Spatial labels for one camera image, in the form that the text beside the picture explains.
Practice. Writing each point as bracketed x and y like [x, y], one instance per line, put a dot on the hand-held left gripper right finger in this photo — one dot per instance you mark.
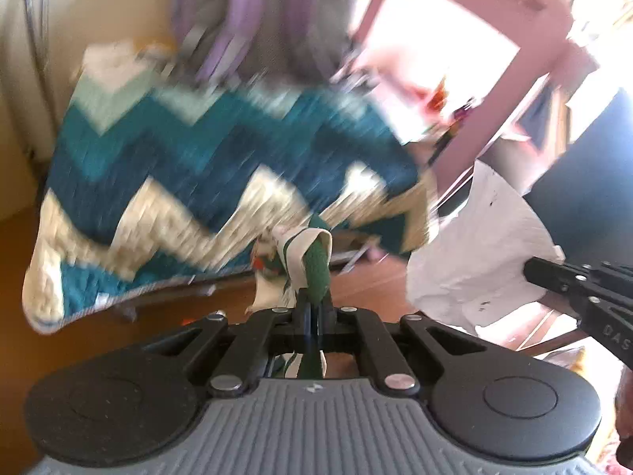
[326, 324]

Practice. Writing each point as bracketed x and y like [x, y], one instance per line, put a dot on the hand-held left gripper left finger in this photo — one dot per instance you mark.
[307, 324]

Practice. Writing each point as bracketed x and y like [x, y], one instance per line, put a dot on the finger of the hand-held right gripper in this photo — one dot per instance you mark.
[554, 274]

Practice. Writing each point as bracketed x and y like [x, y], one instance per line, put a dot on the green and white wrapper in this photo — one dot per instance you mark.
[316, 262]

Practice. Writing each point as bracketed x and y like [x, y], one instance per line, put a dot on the white plastic bag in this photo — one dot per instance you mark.
[474, 257]

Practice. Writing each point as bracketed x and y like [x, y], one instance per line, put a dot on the pink chair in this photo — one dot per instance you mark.
[499, 104]

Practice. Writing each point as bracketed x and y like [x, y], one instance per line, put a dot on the teal and cream chevron blanket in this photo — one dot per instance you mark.
[198, 158]

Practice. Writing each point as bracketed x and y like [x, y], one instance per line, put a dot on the purple and grey backpack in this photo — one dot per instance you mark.
[257, 15]

